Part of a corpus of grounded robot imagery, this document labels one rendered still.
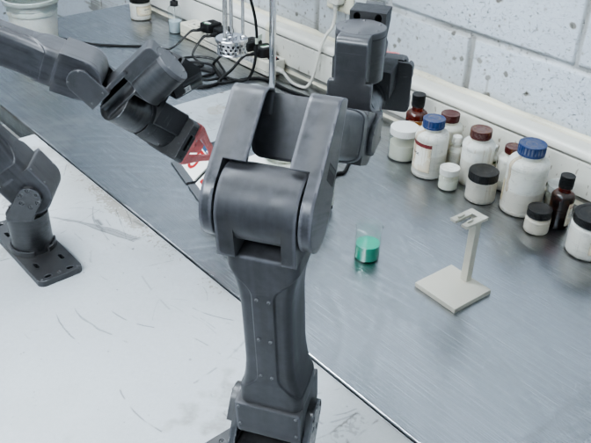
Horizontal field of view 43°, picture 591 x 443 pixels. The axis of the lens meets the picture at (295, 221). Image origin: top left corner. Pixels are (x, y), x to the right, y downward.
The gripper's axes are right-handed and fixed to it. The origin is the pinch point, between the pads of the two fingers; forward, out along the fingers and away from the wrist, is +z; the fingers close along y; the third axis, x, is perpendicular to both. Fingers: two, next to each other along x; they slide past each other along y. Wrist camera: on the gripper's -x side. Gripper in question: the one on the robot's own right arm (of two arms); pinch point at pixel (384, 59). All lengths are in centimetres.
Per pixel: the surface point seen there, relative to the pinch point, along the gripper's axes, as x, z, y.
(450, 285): 32.0, -4.4, -13.9
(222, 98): 32, 50, 44
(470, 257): 27.3, -2.9, -16.1
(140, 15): 31, 96, 88
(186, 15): 30, 96, 74
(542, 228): 31.2, 15.3, -26.6
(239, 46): 17, 42, 37
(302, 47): 25, 69, 31
